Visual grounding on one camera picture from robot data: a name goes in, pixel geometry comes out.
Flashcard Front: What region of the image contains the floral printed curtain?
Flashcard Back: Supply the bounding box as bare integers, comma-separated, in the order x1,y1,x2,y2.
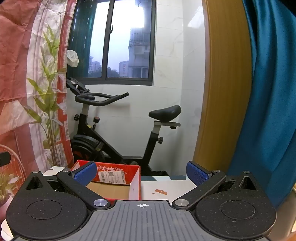
0,0,78,209

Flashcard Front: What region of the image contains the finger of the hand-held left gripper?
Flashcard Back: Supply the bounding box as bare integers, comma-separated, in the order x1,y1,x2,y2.
0,152,11,167

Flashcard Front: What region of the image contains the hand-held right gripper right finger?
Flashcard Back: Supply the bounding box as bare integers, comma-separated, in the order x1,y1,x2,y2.
172,161,269,210

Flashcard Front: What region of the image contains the wooden door panel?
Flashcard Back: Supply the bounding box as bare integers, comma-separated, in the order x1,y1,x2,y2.
193,0,253,176

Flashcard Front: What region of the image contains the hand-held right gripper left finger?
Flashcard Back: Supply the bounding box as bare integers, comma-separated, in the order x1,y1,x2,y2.
23,162,111,210

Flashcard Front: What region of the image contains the black exercise bike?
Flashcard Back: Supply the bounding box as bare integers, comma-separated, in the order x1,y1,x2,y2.
66,77,182,176

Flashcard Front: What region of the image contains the white hanging cloth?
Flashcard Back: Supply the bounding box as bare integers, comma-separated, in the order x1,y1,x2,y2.
67,49,80,68

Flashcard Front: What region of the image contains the blue curtain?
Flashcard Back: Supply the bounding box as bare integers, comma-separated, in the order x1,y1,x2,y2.
228,0,296,183

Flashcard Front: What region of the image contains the dark framed window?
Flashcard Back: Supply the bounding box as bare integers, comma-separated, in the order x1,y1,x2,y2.
67,0,158,85

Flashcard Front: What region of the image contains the red cardboard box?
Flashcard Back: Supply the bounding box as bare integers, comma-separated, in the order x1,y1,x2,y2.
69,160,141,201

